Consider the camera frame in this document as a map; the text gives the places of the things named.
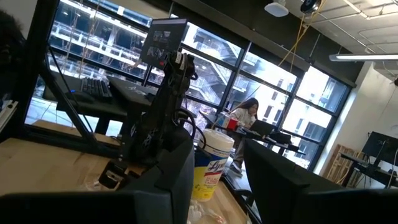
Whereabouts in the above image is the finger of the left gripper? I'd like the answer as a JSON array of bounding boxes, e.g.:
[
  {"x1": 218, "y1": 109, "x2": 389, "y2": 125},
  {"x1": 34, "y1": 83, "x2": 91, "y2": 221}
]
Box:
[{"x1": 98, "y1": 159, "x2": 128, "y2": 191}]

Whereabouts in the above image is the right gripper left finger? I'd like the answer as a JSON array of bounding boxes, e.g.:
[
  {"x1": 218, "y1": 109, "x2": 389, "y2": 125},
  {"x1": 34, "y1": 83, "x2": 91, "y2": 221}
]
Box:
[{"x1": 0, "y1": 132, "x2": 196, "y2": 224}]

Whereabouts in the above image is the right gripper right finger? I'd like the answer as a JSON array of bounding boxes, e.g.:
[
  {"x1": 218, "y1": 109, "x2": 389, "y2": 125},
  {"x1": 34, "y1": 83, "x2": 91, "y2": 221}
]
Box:
[{"x1": 243, "y1": 138, "x2": 398, "y2": 224}]

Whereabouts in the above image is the background desk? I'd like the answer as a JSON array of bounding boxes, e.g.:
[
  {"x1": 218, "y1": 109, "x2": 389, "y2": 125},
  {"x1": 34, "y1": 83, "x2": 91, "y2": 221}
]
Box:
[
  {"x1": 198, "y1": 110, "x2": 307, "y2": 156},
  {"x1": 338, "y1": 152, "x2": 398, "y2": 189}
]

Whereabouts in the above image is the disinfecting wipes canister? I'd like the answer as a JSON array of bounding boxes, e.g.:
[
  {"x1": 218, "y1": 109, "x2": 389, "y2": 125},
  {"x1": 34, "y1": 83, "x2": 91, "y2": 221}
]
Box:
[{"x1": 191, "y1": 128, "x2": 236, "y2": 202}]

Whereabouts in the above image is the black laptop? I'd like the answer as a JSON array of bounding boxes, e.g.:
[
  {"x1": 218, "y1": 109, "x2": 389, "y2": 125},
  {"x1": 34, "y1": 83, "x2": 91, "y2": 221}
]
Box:
[{"x1": 248, "y1": 119, "x2": 276, "y2": 138}]

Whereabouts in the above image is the black computer mouse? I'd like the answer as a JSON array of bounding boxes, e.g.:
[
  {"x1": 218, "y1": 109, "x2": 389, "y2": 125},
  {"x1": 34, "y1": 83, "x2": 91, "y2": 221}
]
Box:
[{"x1": 65, "y1": 89, "x2": 96, "y2": 103}]

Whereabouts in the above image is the black keyboard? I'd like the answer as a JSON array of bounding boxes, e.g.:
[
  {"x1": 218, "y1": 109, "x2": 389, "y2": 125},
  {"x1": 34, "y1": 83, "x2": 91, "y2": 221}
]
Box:
[{"x1": 80, "y1": 77, "x2": 114, "y2": 101}]

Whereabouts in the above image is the red white box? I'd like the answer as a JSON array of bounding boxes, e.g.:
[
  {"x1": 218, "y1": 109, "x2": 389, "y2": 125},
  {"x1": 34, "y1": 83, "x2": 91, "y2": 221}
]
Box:
[{"x1": 216, "y1": 112, "x2": 239, "y2": 131}]

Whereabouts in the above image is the background monitor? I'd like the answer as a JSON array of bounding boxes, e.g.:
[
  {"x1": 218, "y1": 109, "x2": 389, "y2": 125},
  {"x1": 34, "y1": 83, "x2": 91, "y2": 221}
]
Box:
[{"x1": 360, "y1": 131, "x2": 398, "y2": 166}]

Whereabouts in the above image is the computer monitor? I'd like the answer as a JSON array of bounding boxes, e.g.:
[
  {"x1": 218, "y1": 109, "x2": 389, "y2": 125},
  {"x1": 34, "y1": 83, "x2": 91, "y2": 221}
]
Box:
[{"x1": 139, "y1": 17, "x2": 189, "y2": 68}]

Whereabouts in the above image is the ceiling strip lamp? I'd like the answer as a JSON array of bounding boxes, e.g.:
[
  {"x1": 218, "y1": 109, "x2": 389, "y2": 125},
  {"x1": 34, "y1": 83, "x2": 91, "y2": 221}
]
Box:
[{"x1": 328, "y1": 53, "x2": 398, "y2": 62}]

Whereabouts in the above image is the white ceiling disc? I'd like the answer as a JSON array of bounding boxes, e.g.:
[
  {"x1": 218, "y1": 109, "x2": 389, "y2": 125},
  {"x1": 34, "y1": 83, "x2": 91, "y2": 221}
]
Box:
[{"x1": 264, "y1": 1, "x2": 290, "y2": 18}]

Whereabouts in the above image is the wooden frame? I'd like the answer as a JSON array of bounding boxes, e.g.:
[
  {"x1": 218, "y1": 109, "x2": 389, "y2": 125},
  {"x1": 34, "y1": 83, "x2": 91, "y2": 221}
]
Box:
[{"x1": 323, "y1": 143, "x2": 368, "y2": 187}]

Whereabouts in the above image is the silver bracket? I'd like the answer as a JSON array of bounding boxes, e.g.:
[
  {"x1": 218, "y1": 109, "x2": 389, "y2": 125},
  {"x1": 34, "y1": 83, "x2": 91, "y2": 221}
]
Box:
[{"x1": 0, "y1": 100, "x2": 19, "y2": 131}]

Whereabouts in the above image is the hanging yellow cable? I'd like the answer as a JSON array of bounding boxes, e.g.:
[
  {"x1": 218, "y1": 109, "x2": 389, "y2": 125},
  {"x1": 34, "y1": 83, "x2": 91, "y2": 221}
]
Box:
[{"x1": 277, "y1": 0, "x2": 328, "y2": 68}]

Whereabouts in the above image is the black ceiling camera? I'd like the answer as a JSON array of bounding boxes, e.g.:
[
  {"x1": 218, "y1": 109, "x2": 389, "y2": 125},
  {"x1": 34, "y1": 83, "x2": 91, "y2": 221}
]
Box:
[{"x1": 300, "y1": 0, "x2": 323, "y2": 15}]

